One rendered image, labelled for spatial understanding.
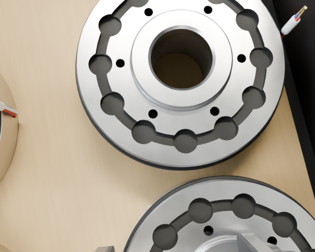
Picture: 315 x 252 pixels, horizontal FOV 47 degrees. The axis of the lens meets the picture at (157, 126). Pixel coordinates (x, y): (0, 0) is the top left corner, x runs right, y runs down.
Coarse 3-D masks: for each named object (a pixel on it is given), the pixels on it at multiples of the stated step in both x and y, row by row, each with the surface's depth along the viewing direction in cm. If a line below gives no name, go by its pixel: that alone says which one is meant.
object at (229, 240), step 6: (216, 240) 16; (222, 240) 16; (228, 240) 16; (234, 240) 16; (204, 246) 16; (210, 246) 16; (216, 246) 16; (222, 246) 16; (228, 246) 16; (234, 246) 16
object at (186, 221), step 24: (192, 192) 16; (216, 192) 16; (240, 192) 16; (264, 192) 16; (168, 216) 16; (192, 216) 17; (216, 216) 16; (240, 216) 17; (264, 216) 17; (288, 216) 17; (312, 216) 16; (144, 240) 16; (168, 240) 16; (192, 240) 16; (264, 240) 16; (288, 240) 16; (312, 240) 16
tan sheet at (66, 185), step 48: (0, 0) 21; (48, 0) 21; (96, 0) 21; (0, 48) 20; (48, 48) 20; (48, 96) 20; (48, 144) 20; (96, 144) 20; (288, 144) 20; (0, 192) 19; (48, 192) 19; (96, 192) 19; (144, 192) 19; (288, 192) 20; (0, 240) 19; (48, 240) 19; (96, 240) 19
